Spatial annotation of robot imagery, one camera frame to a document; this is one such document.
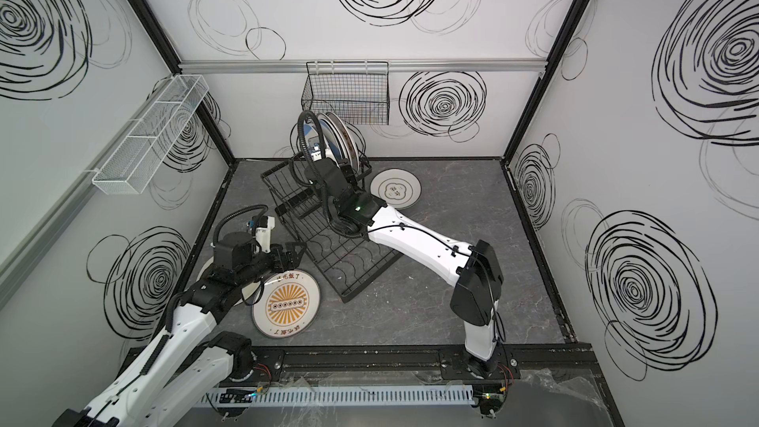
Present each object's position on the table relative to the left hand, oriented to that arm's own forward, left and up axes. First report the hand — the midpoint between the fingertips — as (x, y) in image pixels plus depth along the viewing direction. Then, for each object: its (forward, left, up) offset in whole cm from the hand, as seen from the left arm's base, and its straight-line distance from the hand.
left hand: (293, 246), depth 79 cm
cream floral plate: (+1, +30, -15) cm, 33 cm away
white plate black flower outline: (+34, -29, -14) cm, 47 cm away
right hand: (+15, -11, +19) cm, 27 cm away
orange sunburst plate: (-11, +2, -15) cm, 18 cm away
